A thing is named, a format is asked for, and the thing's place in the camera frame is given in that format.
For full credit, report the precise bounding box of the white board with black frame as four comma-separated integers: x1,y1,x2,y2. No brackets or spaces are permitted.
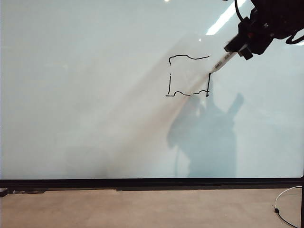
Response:
0,0,304,189

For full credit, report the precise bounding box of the black camera cable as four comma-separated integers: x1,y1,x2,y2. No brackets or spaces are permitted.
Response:
234,0,245,22

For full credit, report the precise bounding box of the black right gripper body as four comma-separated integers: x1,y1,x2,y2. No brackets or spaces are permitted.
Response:
238,8,276,56

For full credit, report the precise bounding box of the white marker pen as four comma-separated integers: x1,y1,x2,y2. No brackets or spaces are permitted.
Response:
209,51,236,74

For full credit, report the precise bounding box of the white and black cable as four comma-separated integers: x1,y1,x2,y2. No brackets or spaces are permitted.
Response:
273,186,304,228

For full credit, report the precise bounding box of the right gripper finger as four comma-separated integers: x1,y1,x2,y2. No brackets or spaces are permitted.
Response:
224,34,249,52
237,45,254,60

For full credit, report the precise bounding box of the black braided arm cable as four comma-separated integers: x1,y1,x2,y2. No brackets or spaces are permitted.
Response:
285,30,304,46

